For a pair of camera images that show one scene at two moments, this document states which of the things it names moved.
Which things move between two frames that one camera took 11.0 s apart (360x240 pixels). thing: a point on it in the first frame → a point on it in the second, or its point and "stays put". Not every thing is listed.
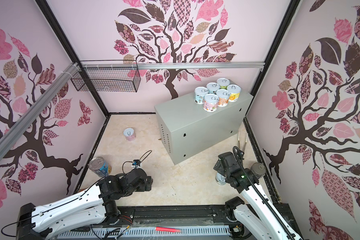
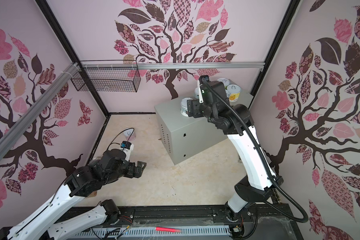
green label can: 223,83 stays put
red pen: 159,228 stays put
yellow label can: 234,91 stays put
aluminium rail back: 173,65 stays put
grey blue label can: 220,179 → 183,105
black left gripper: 149,183 → 131,173
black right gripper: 219,168 → 193,106
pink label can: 129,134 stays put
